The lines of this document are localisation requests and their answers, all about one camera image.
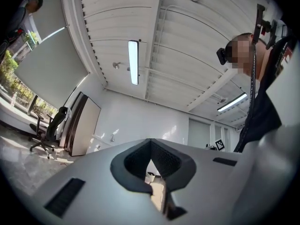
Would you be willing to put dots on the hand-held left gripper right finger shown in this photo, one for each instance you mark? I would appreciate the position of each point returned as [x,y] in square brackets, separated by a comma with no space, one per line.
[206,184]

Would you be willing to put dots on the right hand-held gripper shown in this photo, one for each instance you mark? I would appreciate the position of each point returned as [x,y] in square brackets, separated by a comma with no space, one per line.
[220,144]

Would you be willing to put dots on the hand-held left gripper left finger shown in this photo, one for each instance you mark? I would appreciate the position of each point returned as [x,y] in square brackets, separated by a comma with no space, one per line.
[82,196]

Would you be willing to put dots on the ceiling light strip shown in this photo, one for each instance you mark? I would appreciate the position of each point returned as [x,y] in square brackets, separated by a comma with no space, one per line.
[133,62]
[232,102]

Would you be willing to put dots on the white bin with black liner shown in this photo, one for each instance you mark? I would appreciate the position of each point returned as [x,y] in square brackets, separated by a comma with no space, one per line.
[150,177]

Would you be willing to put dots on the large beige panel board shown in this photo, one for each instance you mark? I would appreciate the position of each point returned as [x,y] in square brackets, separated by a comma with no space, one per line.
[86,128]

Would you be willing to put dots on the black office chair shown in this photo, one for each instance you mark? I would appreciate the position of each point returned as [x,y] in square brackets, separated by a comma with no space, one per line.
[52,128]

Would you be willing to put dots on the dark brown panel board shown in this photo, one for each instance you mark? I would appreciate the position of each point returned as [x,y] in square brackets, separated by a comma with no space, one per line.
[75,121]

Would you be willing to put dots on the white cloth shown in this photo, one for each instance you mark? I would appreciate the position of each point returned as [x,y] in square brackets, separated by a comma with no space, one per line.
[68,112]

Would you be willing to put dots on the person's head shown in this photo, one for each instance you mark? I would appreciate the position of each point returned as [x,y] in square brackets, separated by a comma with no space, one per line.
[243,55]

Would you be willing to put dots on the red black chest box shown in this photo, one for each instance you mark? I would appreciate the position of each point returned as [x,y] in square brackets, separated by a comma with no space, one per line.
[287,57]

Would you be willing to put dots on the grey roller blind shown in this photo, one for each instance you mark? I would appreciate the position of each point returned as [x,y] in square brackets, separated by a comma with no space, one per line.
[51,64]
[50,8]

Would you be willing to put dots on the large window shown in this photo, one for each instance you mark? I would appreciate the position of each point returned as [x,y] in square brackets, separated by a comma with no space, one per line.
[14,78]

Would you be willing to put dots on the person wearing head camera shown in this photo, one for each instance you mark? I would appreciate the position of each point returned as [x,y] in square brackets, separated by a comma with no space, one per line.
[264,107]

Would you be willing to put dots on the black head camera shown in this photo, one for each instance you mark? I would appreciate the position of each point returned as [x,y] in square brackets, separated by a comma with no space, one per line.
[222,55]

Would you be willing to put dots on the black head mount bracket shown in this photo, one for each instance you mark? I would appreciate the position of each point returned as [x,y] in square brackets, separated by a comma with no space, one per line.
[259,20]

